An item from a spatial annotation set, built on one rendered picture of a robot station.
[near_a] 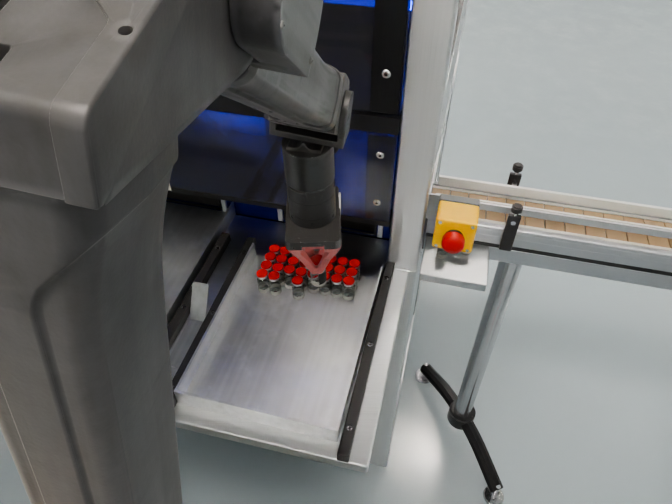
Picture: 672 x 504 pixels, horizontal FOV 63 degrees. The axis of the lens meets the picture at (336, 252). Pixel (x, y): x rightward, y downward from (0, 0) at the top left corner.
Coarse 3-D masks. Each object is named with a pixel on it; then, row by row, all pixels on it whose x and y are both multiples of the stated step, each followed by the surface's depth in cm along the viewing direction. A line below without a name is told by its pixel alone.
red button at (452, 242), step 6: (444, 234) 96; (450, 234) 94; (456, 234) 94; (444, 240) 95; (450, 240) 94; (456, 240) 94; (462, 240) 94; (444, 246) 95; (450, 246) 94; (456, 246) 94; (462, 246) 94; (450, 252) 96; (456, 252) 95
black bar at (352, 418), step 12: (384, 276) 103; (384, 288) 101; (384, 300) 99; (372, 324) 95; (372, 336) 93; (372, 348) 91; (372, 360) 91; (360, 372) 88; (360, 384) 86; (360, 396) 85; (348, 408) 84; (360, 408) 84; (348, 420) 82; (348, 432) 81; (348, 444) 79; (348, 456) 78
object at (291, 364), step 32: (256, 256) 109; (256, 288) 103; (224, 320) 98; (256, 320) 98; (288, 320) 98; (320, 320) 98; (352, 320) 98; (224, 352) 93; (256, 352) 93; (288, 352) 93; (320, 352) 93; (352, 352) 93; (192, 384) 88; (224, 384) 88; (256, 384) 88; (288, 384) 88; (320, 384) 88; (352, 384) 87; (256, 416) 83; (288, 416) 84; (320, 416) 84
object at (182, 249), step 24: (168, 216) 118; (192, 216) 118; (216, 216) 118; (168, 240) 112; (192, 240) 112; (216, 240) 110; (168, 264) 108; (192, 264) 108; (168, 288) 103; (168, 312) 95
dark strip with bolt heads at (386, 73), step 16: (384, 0) 73; (400, 0) 72; (384, 16) 74; (400, 16) 74; (384, 32) 76; (400, 32) 75; (384, 48) 77; (400, 48) 77; (384, 64) 79; (400, 64) 78; (384, 80) 81; (400, 80) 80; (384, 96) 82; (384, 112) 84
